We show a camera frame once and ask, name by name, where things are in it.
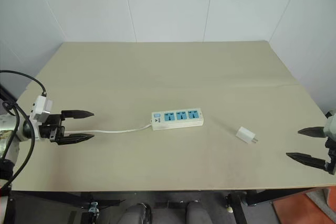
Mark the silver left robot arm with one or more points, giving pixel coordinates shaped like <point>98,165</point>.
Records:
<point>10,129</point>

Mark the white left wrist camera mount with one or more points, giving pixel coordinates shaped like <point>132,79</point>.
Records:
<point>39,106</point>

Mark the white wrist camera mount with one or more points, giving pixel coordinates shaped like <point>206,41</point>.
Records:
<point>39,106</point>
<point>331,128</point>

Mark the black table frame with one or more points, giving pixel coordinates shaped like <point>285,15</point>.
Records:
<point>65,197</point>

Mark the black table foot white tip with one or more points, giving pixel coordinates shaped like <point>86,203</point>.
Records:
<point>229,204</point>

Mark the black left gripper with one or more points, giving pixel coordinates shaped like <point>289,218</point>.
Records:
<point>53,123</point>

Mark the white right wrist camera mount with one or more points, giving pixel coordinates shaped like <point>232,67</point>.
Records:
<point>331,128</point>

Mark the white plug adapter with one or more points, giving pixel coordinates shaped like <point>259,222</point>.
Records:
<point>244,134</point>

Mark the dark grey rounded shape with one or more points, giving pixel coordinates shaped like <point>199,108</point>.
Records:
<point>198,212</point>
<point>134,214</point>

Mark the metal table clamp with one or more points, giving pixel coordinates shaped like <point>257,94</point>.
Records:
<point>93,207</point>

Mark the white power strip blue sockets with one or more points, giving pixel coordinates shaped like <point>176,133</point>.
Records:
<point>178,119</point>

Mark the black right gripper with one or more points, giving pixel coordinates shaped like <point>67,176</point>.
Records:
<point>331,161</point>

